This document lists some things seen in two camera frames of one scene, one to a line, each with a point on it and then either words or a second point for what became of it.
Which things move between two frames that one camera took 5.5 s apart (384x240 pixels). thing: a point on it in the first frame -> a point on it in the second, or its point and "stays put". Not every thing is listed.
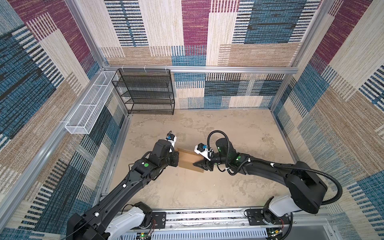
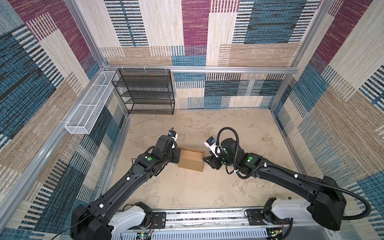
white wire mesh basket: (82, 120) stays put
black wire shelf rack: (146, 91) stays put
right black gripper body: (209, 164) -> (217, 162)
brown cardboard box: (187, 159) stays put
